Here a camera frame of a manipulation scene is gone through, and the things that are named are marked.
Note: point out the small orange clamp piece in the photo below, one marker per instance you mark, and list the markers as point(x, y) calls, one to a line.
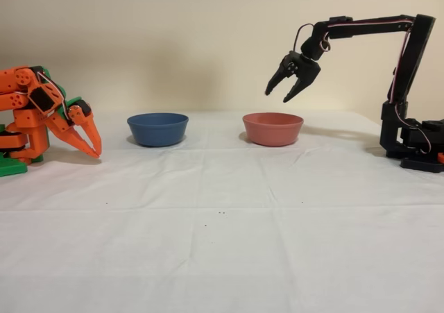
point(441, 157)

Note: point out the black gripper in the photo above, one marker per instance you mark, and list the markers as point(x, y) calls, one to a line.
point(304, 71)

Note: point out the white tablecloth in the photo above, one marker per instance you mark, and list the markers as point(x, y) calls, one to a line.
point(222, 250)

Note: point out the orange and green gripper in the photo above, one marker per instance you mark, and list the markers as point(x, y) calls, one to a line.
point(77, 121)

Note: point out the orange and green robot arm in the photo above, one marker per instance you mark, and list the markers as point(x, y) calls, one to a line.
point(21, 118)

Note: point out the blue bowl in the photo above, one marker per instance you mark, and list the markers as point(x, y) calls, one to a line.
point(157, 132)

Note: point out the red bowl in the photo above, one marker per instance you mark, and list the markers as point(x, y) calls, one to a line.
point(273, 132)

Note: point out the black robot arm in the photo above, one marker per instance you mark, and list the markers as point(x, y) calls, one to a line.
point(367, 28)

